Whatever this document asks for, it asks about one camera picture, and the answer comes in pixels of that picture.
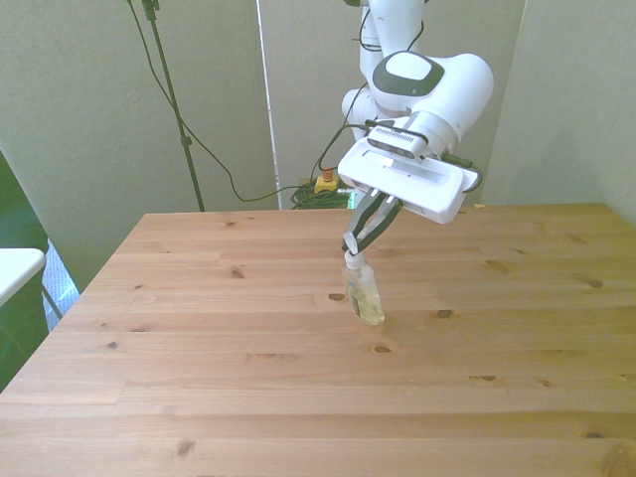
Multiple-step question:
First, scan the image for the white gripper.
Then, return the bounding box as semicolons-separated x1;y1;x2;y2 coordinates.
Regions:
337;139;472;255

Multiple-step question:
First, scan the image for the clear hand sanitizer bottle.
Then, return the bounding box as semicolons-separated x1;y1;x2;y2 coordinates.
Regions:
342;249;387;328

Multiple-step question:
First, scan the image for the yellow emergency stop button box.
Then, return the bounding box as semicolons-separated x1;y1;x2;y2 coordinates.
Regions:
313;170;343;196

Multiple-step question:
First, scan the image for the white side table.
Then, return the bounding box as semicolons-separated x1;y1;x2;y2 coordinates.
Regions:
0;247;48;310

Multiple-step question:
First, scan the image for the dark green cloth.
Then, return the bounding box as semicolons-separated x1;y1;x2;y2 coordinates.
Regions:
0;148;52;394

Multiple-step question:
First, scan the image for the green coiled cable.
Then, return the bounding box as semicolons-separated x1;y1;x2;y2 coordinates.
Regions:
289;182;357;211

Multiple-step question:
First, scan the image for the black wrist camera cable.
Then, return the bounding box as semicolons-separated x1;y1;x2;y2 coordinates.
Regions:
315;118;379;175

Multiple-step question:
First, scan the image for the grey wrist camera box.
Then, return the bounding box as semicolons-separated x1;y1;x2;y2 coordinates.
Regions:
367;124;431;161

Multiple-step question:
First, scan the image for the black cable with plug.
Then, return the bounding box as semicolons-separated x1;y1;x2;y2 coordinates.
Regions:
439;151;484;194

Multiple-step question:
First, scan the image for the white vertical wall strip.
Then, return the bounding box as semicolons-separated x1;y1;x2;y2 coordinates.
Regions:
254;0;285;211

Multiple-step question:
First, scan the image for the black cable on stand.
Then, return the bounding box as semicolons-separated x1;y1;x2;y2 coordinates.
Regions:
121;0;319;204

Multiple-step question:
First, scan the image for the black camera stand pole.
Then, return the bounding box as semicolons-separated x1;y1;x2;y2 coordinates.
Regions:
140;0;207;214

